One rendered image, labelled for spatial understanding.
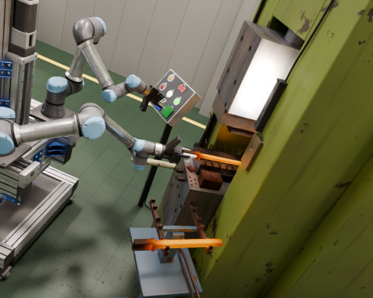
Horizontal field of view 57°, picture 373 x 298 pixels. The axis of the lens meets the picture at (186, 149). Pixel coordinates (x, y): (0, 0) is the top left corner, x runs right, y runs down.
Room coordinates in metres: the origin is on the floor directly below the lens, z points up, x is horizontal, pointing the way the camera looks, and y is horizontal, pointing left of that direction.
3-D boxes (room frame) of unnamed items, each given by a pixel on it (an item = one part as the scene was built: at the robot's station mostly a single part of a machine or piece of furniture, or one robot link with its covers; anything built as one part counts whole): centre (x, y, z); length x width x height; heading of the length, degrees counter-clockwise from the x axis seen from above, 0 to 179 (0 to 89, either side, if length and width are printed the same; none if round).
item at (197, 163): (1.85, -0.27, 0.96); 0.42 x 0.20 x 0.09; 110
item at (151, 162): (2.07, 0.13, 0.62); 0.44 x 0.05 x 0.05; 110
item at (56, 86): (1.87, 0.88, 0.98); 0.13 x 0.12 x 0.14; 169
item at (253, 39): (1.81, -0.29, 1.56); 0.42 x 0.39 x 0.40; 110
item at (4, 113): (1.36, 0.90, 0.98); 0.13 x 0.12 x 0.14; 33
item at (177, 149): (1.70, 0.07, 0.97); 0.12 x 0.08 x 0.09; 110
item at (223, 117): (1.85, -0.27, 1.32); 0.42 x 0.20 x 0.10; 110
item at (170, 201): (1.80, -0.30, 0.69); 0.56 x 0.38 x 0.45; 110
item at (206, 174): (1.63, -0.19, 0.95); 0.12 x 0.09 x 0.07; 110
